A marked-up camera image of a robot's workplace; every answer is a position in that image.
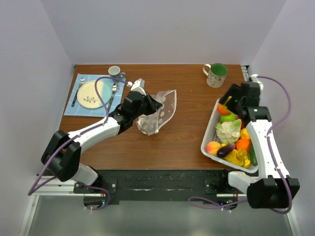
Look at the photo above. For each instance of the blue placemat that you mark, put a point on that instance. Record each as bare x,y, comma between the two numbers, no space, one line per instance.
79,110

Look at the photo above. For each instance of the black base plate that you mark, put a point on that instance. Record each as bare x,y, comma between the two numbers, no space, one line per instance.
160,185

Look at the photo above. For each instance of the small orange tangerine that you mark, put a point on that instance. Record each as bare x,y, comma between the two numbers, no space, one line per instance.
243,144

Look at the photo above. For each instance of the polka dot zip bag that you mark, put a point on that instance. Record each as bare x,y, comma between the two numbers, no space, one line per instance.
151,124

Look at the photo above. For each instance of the green interior floral mug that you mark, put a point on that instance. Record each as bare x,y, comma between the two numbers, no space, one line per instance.
216,74

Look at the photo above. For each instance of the green apple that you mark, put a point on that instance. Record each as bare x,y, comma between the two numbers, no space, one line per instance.
228,118

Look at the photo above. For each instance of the peach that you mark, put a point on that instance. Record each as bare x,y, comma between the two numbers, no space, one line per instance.
213,147

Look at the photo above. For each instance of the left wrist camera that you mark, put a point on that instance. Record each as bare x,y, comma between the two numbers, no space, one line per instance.
137,86

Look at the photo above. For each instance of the spoon with black handle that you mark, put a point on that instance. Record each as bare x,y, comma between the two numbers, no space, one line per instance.
115,89

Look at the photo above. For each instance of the green cucumber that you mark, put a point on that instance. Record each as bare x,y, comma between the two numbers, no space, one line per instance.
252,155

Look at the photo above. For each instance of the purple eggplant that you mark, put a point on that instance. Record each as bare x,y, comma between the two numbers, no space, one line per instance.
225,150

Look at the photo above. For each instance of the cream and blue plate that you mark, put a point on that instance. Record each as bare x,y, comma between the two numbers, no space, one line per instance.
88,98

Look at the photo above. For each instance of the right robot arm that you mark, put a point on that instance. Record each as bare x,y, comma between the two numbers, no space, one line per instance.
273,188

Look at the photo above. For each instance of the small grey cup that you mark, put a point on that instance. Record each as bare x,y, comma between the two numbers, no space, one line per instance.
116,74

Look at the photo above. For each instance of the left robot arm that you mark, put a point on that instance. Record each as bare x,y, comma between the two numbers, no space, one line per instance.
62,155

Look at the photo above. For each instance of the yellow banana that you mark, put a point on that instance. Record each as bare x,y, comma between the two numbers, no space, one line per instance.
239,158

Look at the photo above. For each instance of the fork with black handle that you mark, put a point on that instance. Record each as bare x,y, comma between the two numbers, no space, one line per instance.
81,82

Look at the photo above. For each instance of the cabbage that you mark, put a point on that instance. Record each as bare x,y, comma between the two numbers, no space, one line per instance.
229,132

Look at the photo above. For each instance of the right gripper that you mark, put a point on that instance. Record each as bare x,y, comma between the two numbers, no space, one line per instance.
233,91

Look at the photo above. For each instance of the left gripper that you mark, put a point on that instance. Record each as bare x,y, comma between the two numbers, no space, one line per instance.
153,105

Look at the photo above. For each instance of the white plastic basket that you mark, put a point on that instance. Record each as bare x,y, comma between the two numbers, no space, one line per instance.
209,132

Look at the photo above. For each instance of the orange fruit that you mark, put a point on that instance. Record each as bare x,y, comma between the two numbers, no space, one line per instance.
222,109

